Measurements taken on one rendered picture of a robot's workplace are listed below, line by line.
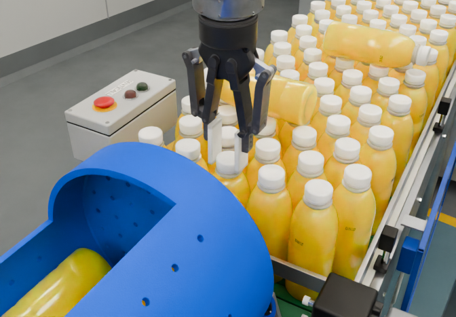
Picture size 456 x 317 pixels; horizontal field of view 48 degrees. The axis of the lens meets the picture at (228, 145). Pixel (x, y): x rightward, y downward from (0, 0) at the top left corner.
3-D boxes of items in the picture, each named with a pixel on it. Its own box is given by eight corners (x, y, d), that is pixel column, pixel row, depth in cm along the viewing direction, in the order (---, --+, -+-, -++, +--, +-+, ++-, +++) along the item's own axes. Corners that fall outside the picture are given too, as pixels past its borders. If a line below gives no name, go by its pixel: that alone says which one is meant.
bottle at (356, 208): (321, 250, 88) (333, 163, 78) (362, 256, 87) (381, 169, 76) (318, 281, 82) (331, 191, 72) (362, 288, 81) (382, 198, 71)
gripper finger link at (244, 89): (237, 50, 68) (246, 50, 67) (250, 125, 73) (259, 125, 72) (222, 61, 65) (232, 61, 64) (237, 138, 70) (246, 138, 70)
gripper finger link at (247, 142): (245, 117, 71) (265, 121, 70) (245, 146, 74) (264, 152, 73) (241, 121, 70) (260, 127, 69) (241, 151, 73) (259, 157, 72)
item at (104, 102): (89, 107, 89) (89, 102, 89) (103, 99, 92) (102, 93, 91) (105, 113, 88) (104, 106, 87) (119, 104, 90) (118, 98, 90)
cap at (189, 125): (182, 137, 84) (182, 127, 83) (177, 125, 87) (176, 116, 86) (205, 133, 85) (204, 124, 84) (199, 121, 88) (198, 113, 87)
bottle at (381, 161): (337, 226, 93) (351, 141, 83) (354, 206, 98) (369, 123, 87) (373, 243, 89) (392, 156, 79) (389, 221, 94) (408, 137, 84)
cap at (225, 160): (223, 157, 79) (224, 147, 78) (245, 164, 78) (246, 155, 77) (211, 170, 77) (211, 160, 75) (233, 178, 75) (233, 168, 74)
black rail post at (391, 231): (372, 269, 84) (380, 234, 80) (377, 258, 87) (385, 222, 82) (385, 274, 84) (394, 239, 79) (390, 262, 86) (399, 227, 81)
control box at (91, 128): (72, 158, 94) (63, 109, 88) (140, 111, 108) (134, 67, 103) (115, 174, 90) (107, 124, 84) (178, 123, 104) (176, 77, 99)
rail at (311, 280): (125, 212, 89) (123, 199, 87) (127, 210, 89) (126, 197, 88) (346, 304, 72) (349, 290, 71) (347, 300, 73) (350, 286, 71)
